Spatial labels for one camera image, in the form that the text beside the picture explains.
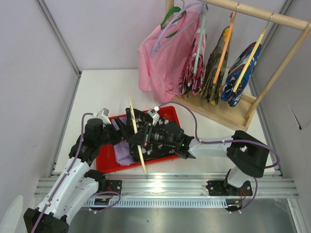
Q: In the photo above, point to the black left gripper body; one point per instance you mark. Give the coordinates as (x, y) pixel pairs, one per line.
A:
(116, 131)

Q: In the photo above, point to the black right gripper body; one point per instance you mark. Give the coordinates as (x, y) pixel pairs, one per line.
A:
(146, 135)

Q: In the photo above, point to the black floral garment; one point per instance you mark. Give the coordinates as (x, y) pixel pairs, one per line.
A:
(154, 151)

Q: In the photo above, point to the purple trousers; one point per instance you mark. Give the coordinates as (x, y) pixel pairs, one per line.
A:
(122, 154)

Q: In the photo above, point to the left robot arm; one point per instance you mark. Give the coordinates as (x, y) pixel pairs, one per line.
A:
(77, 182)

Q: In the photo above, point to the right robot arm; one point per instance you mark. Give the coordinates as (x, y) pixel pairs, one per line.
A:
(248, 155)

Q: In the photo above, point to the yellow hanger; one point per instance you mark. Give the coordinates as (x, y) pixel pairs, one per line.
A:
(251, 55)

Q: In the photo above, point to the orange hanger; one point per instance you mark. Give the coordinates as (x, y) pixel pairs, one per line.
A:
(227, 40)

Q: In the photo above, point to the pink patterned garment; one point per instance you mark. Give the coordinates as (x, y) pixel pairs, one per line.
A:
(190, 82)

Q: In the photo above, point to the camouflage garment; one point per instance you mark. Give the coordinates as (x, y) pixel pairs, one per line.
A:
(215, 69)

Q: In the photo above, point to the pink t-shirt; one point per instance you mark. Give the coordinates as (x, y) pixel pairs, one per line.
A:
(160, 73)

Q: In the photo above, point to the wooden clothes rack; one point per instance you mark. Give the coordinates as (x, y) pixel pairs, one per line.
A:
(276, 56)

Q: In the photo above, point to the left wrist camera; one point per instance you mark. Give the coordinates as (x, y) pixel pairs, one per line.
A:
(103, 115)

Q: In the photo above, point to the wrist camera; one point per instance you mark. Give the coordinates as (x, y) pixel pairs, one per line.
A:
(103, 115)
(153, 113)

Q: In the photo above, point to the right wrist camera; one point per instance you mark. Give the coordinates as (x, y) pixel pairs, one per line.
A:
(153, 113)

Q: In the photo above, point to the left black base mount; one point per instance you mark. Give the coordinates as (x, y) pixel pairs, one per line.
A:
(110, 185)

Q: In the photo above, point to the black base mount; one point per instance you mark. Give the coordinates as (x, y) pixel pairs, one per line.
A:
(110, 185)
(217, 188)

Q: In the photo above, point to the aluminium rail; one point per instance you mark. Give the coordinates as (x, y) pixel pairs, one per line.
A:
(174, 185)

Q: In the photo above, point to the white cable duct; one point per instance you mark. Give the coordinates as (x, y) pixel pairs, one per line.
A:
(156, 203)

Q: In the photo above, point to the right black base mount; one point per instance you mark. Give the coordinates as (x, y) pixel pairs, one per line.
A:
(217, 188)

